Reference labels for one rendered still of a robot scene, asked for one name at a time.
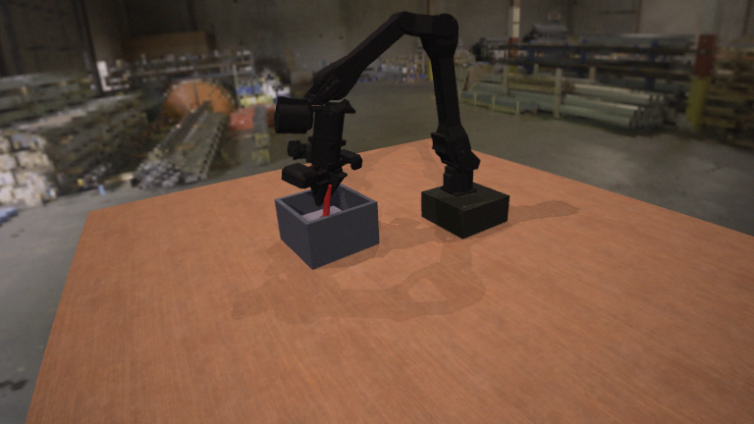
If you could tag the red peg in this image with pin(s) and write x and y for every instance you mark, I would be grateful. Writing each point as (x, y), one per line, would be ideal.
(327, 200)

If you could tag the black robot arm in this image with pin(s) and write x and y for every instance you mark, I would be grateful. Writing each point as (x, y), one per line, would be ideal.
(439, 37)

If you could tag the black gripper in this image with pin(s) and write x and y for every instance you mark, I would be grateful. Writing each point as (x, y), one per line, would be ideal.
(327, 160)

